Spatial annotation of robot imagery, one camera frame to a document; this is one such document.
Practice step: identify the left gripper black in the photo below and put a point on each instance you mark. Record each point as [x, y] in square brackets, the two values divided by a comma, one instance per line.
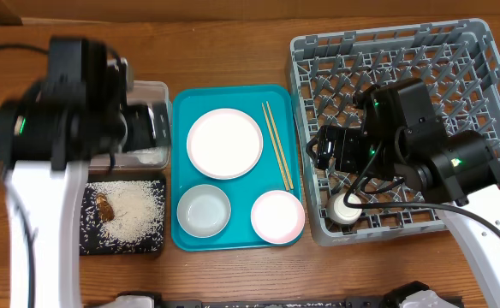
[142, 136]

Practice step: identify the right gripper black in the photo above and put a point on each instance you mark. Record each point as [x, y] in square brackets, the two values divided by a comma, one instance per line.
[346, 138]

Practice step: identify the white rice pile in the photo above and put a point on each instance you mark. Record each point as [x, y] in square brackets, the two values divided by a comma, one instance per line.
[136, 209]

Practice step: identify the grey bowl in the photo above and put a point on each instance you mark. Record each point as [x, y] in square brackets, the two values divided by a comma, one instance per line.
[203, 211]

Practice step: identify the white tissue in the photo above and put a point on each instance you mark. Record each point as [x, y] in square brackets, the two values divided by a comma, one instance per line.
[153, 156]

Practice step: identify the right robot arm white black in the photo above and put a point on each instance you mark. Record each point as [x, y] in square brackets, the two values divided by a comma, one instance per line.
[403, 140]

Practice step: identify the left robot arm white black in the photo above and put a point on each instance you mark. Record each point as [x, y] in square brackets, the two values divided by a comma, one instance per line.
[87, 113]

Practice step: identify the grey dishwasher rack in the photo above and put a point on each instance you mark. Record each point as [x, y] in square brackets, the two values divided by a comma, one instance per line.
[458, 60]

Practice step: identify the clear plastic bin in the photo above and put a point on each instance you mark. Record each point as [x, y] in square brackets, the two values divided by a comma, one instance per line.
[147, 92]

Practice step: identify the teal plastic tray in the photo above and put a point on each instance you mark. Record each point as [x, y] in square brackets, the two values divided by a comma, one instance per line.
[235, 180]

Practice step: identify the white cup in rack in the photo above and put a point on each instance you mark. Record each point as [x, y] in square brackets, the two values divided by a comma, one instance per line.
[339, 213]

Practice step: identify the wooden chopstick right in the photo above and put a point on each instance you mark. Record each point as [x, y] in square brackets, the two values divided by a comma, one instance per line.
[279, 145]

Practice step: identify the wooden chopstick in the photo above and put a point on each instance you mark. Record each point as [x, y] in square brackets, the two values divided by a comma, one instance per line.
[274, 144]
[279, 145]

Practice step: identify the large white pink plate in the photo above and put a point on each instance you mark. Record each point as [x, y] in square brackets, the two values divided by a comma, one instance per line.
[224, 144]

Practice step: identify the wooden chopstick left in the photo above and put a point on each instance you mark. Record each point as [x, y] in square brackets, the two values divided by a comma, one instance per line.
[274, 144]

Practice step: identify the black tray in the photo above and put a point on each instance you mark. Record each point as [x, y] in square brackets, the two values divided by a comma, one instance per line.
[91, 244]

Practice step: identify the pink bowl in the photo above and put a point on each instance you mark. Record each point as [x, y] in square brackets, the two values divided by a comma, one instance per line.
[278, 217]

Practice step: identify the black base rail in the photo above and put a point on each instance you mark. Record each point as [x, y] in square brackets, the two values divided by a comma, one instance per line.
[413, 294]

